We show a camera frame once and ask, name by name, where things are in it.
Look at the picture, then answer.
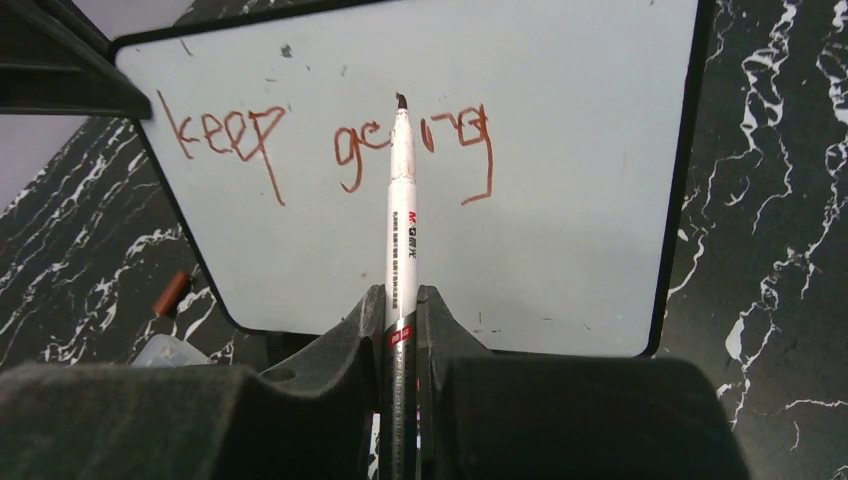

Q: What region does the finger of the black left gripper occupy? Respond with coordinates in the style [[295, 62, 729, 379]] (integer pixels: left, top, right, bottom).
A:
[[1, 1, 151, 120]]

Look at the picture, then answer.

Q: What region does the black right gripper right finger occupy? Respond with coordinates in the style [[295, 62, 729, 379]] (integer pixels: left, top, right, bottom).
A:
[[417, 286, 750, 479]]

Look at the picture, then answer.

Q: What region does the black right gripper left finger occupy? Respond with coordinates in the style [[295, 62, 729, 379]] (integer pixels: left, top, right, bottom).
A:
[[1, 285, 385, 479]]

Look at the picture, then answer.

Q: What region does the red whiteboard marker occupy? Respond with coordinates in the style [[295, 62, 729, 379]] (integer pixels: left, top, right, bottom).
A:
[[379, 93, 419, 479]]

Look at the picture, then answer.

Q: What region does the red marker cap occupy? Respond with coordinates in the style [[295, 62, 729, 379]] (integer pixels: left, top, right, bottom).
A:
[[151, 271, 193, 317]]

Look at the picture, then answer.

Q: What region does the small white whiteboard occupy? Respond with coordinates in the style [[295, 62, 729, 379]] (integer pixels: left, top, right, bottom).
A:
[[113, 1, 713, 356]]

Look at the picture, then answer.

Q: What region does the clear plastic parts box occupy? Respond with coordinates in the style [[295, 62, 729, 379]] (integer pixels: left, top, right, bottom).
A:
[[130, 334, 211, 368]]

